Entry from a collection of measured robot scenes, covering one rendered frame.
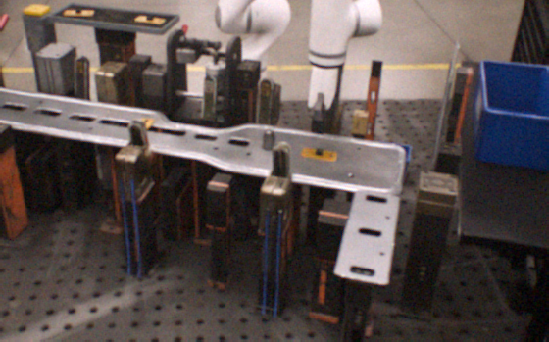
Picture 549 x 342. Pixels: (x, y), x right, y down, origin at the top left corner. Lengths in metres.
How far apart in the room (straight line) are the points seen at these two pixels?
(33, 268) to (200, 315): 0.46
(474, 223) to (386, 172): 0.26
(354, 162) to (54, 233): 0.84
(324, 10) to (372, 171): 0.40
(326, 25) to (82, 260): 0.87
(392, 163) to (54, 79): 0.96
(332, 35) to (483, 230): 0.50
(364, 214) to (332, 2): 0.44
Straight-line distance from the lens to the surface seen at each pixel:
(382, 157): 1.56
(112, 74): 1.79
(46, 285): 1.68
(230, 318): 1.53
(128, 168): 1.46
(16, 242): 1.82
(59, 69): 1.86
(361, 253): 1.26
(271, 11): 1.96
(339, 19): 1.36
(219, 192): 1.42
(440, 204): 1.38
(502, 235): 1.33
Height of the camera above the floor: 1.80
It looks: 30 degrees down
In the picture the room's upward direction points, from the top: 1 degrees clockwise
